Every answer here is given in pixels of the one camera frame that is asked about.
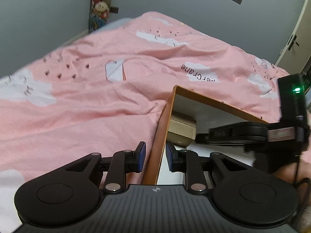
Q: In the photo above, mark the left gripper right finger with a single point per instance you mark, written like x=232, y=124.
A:
x=190, y=164

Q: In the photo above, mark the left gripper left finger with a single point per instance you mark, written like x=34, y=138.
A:
x=120, y=164

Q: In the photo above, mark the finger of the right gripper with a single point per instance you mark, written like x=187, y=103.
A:
x=238, y=134

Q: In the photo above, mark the cream bedroom door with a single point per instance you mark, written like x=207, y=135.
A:
x=296, y=53

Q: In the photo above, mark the person's right hand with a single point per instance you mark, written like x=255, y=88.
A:
x=287, y=173

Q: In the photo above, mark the small brown cardboard box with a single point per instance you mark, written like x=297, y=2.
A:
x=182, y=129

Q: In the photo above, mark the orange cardboard storage box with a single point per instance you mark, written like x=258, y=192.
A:
x=205, y=110

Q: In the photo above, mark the pink cloud print duvet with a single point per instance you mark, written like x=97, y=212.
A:
x=106, y=92

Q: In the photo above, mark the grey mattress edge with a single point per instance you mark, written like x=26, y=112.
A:
x=113, y=25

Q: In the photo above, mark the plush toy hanging column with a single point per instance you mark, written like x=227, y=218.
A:
x=99, y=14

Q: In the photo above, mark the black door handle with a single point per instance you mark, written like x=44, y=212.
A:
x=293, y=42

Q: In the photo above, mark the black wall socket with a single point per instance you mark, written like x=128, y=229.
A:
x=114, y=10

